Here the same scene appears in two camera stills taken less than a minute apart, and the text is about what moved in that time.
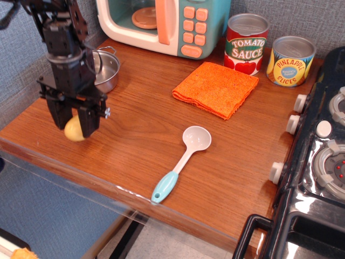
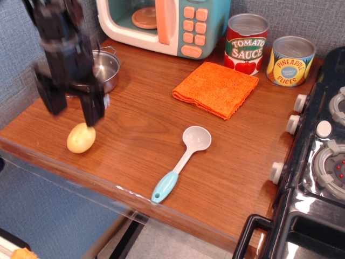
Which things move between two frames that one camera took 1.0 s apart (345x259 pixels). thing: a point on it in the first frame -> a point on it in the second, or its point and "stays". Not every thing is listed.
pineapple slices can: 290,61 stays
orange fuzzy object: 23,253 stays
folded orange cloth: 219,88 stays
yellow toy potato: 73,130 -> 81,138
